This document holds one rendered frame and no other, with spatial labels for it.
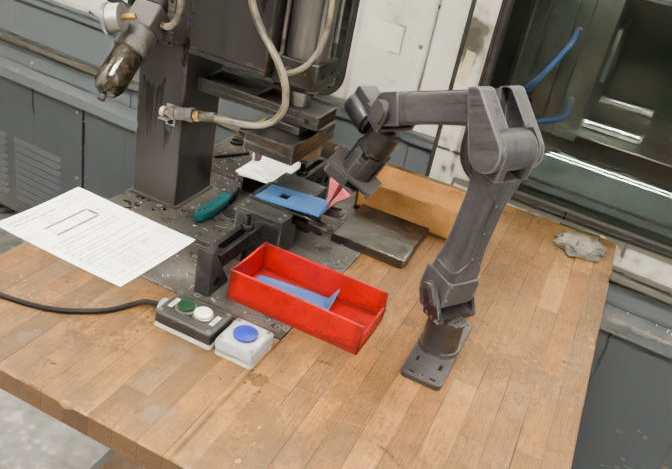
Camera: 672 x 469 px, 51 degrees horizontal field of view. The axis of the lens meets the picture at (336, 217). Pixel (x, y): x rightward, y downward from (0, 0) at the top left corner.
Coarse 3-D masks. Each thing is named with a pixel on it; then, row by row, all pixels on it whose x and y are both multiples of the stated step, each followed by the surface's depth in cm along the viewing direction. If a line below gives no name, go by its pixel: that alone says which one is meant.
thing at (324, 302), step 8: (264, 280) 128; (272, 280) 129; (280, 288) 127; (288, 288) 127; (296, 288) 128; (304, 296) 126; (312, 296) 127; (320, 296) 127; (336, 296) 124; (320, 304) 125; (328, 304) 122
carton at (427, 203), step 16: (384, 176) 169; (400, 176) 168; (416, 176) 166; (384, 192) 158; (400, 192) 156; (416, 192) 167; (432, 192) 166; (448, 192) 164; (464, 192) 163; (384, 208) 159; (400, 208) 158; (416, 208) 156; (432, 208) 154; (448, 208) 165; (432, 224) 156; (448, 224) 154
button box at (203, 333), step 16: (32, 304) 111; (128, 304) 115; (160, 304) 114; (176, 304) 114; (208, 304) 116; (160, 320) 112; (176, 320) 111; (192, 320) 111; (208, 320) 112; (224, 320) 113; (192, 336) 111; (208, 336) 109
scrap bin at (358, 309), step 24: (240, 264) 122; (264, 264) 132; (288, 264) 129; (312, 264) 127; (240, 288) 121; (264, 288) 119; (312, 288) 129; (336, 288) 127; (360, 288) 125; (264, 312) 121; (288, 312) 118; (312, 312) 116; (336, 312) 124; (360, 312) 126; (336, 336) 116; (360, 336) 114
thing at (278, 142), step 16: (208, 80) 134; (224, 80) 140; (240, 80) 140; (224, 96) 134; (240, 96) 133; (256, 96) 131; (272, 96) 137; (304, 96) 130; (272, 112) 131; (288, 112) 130; (304, 112) 129; (320, 112) 130; (272, 128) 130; (288, 128) 130; (304, 128) 131; (320, 128) 130; (256, 144) 127; (272, 144) 126; (288, 144) 125; (304, 144) 128; (320, 144) 136; (256, 160) 131; (288, 160) 126
